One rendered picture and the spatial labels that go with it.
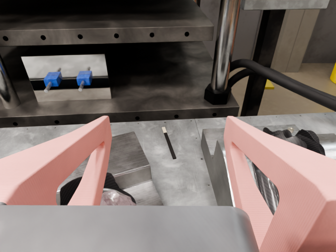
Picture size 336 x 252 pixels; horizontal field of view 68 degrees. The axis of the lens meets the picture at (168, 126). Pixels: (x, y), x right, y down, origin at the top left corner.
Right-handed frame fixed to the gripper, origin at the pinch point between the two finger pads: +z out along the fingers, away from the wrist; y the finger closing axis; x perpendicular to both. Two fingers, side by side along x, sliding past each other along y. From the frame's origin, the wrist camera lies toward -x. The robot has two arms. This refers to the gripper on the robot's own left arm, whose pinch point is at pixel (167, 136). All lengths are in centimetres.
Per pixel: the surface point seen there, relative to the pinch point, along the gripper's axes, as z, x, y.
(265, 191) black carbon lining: 20.2, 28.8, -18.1
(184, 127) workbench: 52, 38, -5
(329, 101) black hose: 54, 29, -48
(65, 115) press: 61, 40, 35
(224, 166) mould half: 24.7, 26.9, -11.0
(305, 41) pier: 262, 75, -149
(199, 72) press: 95, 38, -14
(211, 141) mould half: 39, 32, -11
